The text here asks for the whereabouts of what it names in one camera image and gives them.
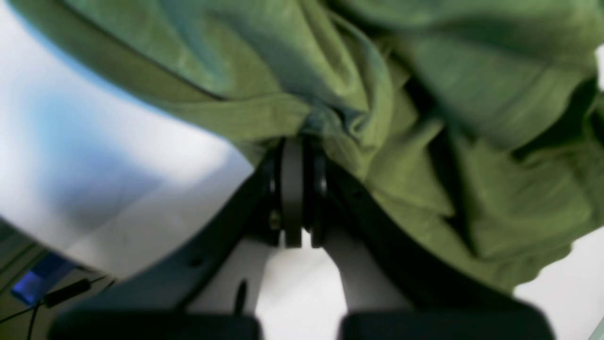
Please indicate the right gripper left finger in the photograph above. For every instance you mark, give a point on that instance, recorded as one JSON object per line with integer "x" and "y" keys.
{"x": 208, "y": 289}

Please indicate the olive green T-shirt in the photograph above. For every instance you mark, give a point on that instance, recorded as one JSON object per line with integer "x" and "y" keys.
{"x": 476, "y": 124}

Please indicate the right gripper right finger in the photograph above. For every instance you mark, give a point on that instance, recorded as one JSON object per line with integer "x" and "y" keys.
{"x": 394, "y": 288}

